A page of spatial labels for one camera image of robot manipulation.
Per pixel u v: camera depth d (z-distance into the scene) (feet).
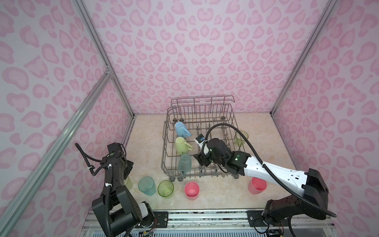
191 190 2.69
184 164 2.64
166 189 2.69
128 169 2.48
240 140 1.92
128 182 2.52
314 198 1.26
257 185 2.73
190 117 3.72
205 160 2.18
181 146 2.88
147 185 2.68
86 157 2.26
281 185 1.39
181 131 3.13
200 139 2.13
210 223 2.40
